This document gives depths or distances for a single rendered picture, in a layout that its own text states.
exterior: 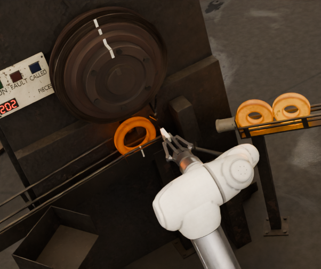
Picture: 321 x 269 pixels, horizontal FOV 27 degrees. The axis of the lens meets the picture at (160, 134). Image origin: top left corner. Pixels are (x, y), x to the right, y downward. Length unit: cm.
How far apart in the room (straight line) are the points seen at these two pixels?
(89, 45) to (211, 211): 86
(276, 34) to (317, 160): 130
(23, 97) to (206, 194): 102
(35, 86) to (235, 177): 105
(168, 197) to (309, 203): 156
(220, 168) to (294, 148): 177
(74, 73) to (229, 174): 84
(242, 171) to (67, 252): 99
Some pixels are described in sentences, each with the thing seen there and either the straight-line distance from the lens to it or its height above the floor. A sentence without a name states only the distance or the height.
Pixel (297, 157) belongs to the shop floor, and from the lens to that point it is 366.
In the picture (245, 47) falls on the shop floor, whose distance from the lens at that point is 459.
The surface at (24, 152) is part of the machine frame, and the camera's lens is 280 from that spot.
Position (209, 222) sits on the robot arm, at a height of 105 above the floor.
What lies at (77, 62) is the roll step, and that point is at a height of 123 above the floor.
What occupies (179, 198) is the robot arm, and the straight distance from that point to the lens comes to 194.
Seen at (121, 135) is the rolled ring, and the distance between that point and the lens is 279.
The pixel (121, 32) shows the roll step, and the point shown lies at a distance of 252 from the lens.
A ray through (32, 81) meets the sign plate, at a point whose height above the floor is 115.
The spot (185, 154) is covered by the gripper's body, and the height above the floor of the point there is 77.
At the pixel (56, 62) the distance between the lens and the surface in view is 252.
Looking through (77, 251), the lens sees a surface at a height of 60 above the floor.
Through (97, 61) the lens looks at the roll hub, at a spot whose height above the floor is 123.
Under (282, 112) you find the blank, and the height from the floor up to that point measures 72.
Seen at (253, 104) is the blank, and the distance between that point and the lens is 280.
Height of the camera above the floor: 248
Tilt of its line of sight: 38 degrees down
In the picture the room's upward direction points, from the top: 18 degrees counter-clockwise
